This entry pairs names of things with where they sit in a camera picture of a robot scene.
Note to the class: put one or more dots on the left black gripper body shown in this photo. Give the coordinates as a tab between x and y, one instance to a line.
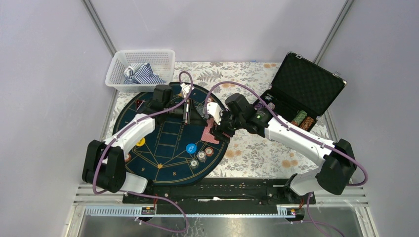
184	112

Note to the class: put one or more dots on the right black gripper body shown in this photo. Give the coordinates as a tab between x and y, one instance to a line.
229	123

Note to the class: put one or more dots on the dealt red cards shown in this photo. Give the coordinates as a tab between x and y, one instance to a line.
208	137

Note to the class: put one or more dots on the red white chip stack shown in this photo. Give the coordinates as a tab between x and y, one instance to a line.
209	151

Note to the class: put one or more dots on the blue ten chip stack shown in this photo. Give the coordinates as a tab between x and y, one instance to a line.
202	156

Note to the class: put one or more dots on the yellow big blind button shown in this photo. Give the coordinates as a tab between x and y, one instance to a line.
141	142

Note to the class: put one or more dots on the red playing card deck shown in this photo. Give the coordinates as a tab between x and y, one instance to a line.
210	123

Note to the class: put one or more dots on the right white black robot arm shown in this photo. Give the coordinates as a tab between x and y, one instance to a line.
335	164

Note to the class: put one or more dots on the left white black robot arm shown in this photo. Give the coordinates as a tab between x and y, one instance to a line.
104	165

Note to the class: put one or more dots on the purple chip row in case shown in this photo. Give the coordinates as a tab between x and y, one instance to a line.
258	106

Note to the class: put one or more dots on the purple white chip row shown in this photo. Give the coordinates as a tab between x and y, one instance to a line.
270	106

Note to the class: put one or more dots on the blue small blind button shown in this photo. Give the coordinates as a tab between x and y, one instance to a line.
191	148

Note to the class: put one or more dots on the round dark poker mat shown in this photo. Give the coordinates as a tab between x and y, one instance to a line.
163	159

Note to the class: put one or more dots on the green chip row in case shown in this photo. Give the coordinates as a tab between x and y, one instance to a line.
300	116

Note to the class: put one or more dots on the blue striped cloth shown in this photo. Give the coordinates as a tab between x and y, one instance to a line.
141	73

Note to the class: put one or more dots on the black aluminium chip case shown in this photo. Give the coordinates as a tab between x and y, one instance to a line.
299	84

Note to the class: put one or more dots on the orange black chip row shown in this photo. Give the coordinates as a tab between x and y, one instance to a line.
307	123

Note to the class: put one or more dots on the white plastic basket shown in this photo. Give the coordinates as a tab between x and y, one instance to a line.
162	62

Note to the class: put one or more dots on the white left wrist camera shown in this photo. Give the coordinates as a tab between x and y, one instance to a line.
185	89

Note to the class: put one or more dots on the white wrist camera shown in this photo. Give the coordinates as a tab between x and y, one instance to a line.
185	89
215	110

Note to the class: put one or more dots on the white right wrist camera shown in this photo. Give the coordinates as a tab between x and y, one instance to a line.
215	110

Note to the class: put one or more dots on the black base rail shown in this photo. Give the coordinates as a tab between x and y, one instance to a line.
212	197

